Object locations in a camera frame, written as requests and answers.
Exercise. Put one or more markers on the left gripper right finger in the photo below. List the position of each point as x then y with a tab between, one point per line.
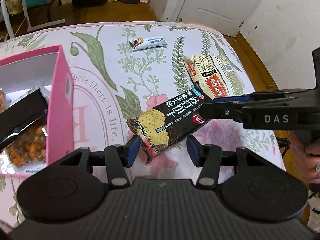
208	157

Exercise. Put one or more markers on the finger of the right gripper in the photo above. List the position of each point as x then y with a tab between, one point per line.
242	98

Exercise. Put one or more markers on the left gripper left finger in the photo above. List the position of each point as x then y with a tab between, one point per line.
118	158

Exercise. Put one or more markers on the beige noodle packet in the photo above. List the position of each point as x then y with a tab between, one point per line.
214	74

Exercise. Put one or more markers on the black soda cracker packet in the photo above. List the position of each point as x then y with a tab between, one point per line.
170	122

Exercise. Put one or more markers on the clear bag coated peanuts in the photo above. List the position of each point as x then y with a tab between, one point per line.
29	147

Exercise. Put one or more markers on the black snack packet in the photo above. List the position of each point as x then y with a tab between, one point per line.
21	115

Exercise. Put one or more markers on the person right hand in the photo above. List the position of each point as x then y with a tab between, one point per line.
306	159

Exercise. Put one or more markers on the floral bed sheet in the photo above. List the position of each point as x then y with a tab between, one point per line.
112	84

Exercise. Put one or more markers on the white door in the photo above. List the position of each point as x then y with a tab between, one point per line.
225	16

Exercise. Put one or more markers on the pink cardboard box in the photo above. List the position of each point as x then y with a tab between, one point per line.
45	68

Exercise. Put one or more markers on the white snack bar far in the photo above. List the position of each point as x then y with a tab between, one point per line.
143	43

